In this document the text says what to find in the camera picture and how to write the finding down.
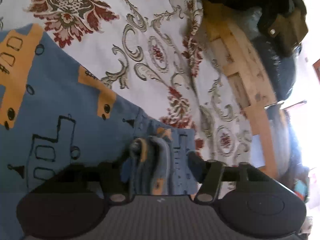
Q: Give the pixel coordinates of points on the white floral bedspread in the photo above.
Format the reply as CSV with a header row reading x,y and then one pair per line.
x,y
149,52

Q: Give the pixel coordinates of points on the wooden bed frame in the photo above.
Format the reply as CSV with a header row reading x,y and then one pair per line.
x,y
246,74

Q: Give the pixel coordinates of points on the blue pants with orange trucks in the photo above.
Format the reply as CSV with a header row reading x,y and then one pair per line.
x,y
58,123

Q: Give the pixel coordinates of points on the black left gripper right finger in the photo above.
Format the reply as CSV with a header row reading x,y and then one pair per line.
x,y
209,175

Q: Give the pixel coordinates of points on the olive green bag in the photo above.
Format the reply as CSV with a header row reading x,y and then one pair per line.
x,y
284,24

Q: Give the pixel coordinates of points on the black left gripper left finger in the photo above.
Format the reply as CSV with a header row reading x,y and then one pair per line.
x,y
115,189

